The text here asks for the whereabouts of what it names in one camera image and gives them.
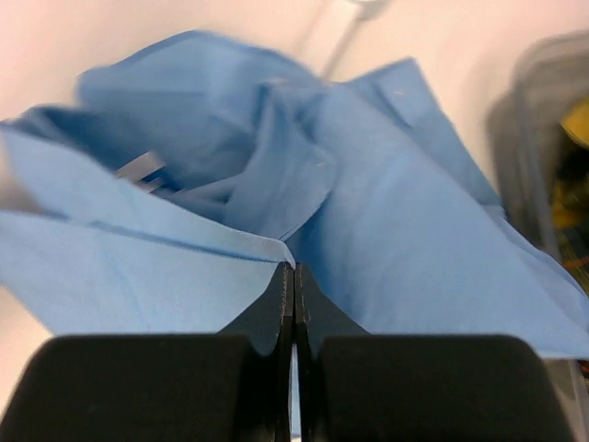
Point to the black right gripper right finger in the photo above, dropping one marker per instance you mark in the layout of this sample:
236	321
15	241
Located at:
357	386

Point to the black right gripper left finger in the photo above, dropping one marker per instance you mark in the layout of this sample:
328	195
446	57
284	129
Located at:
233	385

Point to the light blue shirt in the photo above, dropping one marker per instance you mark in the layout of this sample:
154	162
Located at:
164	201

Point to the yellow plaid shirt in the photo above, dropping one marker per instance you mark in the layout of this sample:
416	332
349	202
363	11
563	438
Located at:
570	193

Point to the clear plastic bin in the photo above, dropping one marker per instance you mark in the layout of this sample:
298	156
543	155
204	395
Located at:
526	138

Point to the white and metal clothes rack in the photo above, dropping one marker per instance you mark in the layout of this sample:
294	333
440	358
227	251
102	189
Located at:
333	31

